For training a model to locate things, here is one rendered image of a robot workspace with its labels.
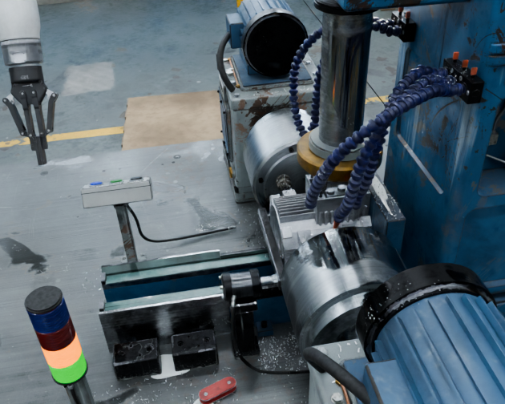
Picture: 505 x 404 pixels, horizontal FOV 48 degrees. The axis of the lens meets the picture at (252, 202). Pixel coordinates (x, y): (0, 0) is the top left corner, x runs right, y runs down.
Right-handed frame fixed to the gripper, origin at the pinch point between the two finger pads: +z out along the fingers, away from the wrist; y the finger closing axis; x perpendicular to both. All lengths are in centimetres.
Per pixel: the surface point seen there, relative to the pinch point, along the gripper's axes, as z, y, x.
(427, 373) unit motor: 24, 58, -90
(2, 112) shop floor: -12, -89, 290
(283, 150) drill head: 6, 59, -10
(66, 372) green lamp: 35, 10, -51
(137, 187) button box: 11.8, 22.2, -3.6
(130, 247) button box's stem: 28.8, 17.3, 5.2
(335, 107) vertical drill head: -4, 65, -37
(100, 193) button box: 12.0, 13.2, -3.6
